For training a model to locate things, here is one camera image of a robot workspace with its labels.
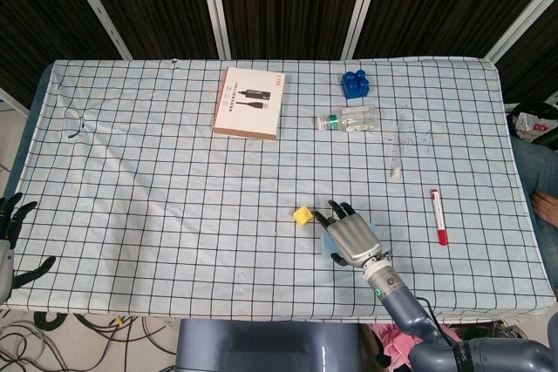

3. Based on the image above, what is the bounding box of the blue table frame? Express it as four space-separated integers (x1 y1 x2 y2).
10 63 54 193

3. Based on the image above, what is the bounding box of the white-topped cardboard box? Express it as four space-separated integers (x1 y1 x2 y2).
212 66 287 143

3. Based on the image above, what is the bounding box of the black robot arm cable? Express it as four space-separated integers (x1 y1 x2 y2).
416 296 457 349

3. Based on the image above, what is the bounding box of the black and white bag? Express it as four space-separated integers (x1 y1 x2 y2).
507 100 558 150

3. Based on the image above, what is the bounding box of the clear plastic bottle green label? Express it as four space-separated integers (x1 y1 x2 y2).
316 104 380 134

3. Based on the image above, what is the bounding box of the bystander bare hand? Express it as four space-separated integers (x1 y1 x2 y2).
531 190 558 222

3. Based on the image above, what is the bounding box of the red marker pen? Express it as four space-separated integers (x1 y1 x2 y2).
430 188 450 247

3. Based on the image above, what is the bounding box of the white metal frame post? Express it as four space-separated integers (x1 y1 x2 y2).
195 0 233 59
341 0 387 59
485 0 558 64
58 0 133 61

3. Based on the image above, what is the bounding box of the blue-grey robot torso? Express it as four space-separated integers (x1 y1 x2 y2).
174 318 365 372

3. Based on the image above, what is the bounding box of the yellow foam cube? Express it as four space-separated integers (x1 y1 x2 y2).
292 205 316 228

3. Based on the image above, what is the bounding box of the pink cloth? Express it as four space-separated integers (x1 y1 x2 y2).
369 322 420 372

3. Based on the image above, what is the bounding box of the clear test tube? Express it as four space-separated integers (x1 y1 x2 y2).
389 120 405 180

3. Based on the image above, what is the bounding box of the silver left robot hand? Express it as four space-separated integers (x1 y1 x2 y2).
0 192 58 305

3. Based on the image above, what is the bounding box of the black floor cable bundle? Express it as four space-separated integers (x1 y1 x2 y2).
0 307 178 372

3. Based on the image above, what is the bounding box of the blue toy building block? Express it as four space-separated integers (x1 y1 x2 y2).
340 69 371 100

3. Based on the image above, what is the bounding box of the white black-grid tablecloth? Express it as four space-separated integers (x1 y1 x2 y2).
10 57 557 319

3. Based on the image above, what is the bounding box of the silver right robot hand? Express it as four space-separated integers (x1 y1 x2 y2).
312 200 384 268

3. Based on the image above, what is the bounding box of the bystander leg in jeans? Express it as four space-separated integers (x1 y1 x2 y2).
508 135 558 262

